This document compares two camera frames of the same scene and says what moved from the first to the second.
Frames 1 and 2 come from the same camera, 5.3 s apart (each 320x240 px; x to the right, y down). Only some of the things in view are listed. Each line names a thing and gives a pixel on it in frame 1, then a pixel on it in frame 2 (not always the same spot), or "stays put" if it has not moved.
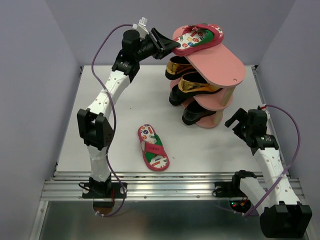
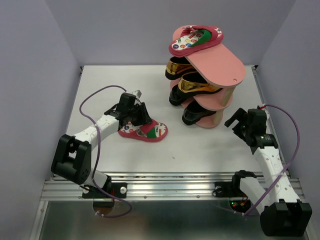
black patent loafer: (194, 111) stays put
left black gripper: (165, 43) → (145, 118)
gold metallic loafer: (177, 66) stays put
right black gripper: (240, 115) stays put
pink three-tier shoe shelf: (222, 65) stays put
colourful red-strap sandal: (153, 151) → (153, 131)
